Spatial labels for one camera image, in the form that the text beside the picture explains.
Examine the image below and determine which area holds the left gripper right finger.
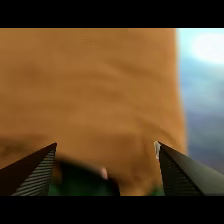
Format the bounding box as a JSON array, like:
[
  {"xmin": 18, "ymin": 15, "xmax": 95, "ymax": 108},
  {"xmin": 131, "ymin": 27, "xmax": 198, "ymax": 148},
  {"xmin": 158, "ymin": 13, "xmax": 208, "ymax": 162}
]
[{"xmin": 156, "ymin": 141, "xmax": 224, "ymax": 197}]

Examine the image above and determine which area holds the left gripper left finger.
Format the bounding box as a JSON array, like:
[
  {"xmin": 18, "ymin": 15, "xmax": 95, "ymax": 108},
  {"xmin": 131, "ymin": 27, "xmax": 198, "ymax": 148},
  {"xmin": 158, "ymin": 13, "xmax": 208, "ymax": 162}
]
[{"xmin": 0, "ymin": 142, "xmax": 58, "ymax": 197}]

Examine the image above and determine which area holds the dark grey garment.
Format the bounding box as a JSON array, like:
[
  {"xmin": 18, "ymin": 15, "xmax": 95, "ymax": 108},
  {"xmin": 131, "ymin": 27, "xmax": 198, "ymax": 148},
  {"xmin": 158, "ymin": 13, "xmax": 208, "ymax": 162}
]
[{"xmin": 54, "ymin": 159, "xmax": 121, "ymax": 197}]

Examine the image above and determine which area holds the brown garment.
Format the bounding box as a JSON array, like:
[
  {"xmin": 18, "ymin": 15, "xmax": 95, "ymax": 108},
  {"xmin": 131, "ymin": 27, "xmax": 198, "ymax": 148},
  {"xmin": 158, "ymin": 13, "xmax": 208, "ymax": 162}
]
[{"xmin": 0, "ymin": 28, "xmax": 189, "ymax": 197}]

